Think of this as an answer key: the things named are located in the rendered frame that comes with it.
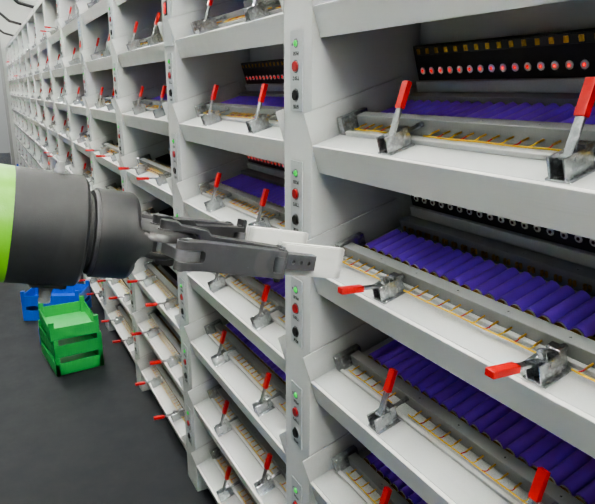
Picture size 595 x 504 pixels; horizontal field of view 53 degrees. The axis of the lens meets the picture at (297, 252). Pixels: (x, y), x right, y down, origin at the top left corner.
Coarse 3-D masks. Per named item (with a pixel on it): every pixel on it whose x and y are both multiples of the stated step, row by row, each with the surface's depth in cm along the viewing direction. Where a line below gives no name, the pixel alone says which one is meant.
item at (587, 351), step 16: (352, 256) 94; (368, 256) 90; (384, 256) 89; (384, 272) 87; (400, 272) 83; (416, 272) 81; (432, 288) 78; (448, 288) 75; (464, 288) 74; (432, 304) 76; (464, 304) 73; (480, 304) 70; (496, 304) 69; (496, 320) 68; (512, 320) 66; (528, 320) 65; (544, 320) 64; (528, 336) 65; (544, 336) 62; (560, 336) 61; (576, 336) 60; (576, 352) 59; (592, 352) 57
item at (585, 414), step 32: (352, 224) 98; (384, 224) 101; (448, 224) 92; (480, 224) 86; (576, 256) 72; (320, 288) 97; (384, 320) 81; (416, 320) 75; (448, 320) 73; (448, 352) 70; (480, 352) 66; (512, 352) 64; (480, 384) 66; (512, 384) 61; (576, 384) 57; (544, 416) 58; (576, 416) 54
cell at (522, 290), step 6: (540, 276) 73; (528, 282) 72; (534, 282) 72; (540, 282) 72; (516, 288) 72; (522, 288) 71; (528, 288) 72; (534, 288) 72; (510, 294) 71; (516, 294) 71; (522, 294) 71; (504, 300) 71; (510, 300) 70; (516, 300) 71
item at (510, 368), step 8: (544, 352) 58; (528, 360) 58; (536, 360) 59; (544, 360) 58; (488, 368) 56; (496, 368) 56; (504, 368) 56; (512, 368) 56; (520, 368) 57; (528, 368) 57; (488, 376) 56; (496, 376) 55; (504, 376) 56
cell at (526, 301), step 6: (552, 282) 71; (540, 288) 70; (546, 288) 70; (552, 288) 70; (558, 288) 70; (528, 294) 70; (534, 294) 70; (540, 294) 70; (546, 294) 70; (522, 300) 69; (528, 300) 69; (534, 300) 69; (522, 306) 69; (528, 306) 69
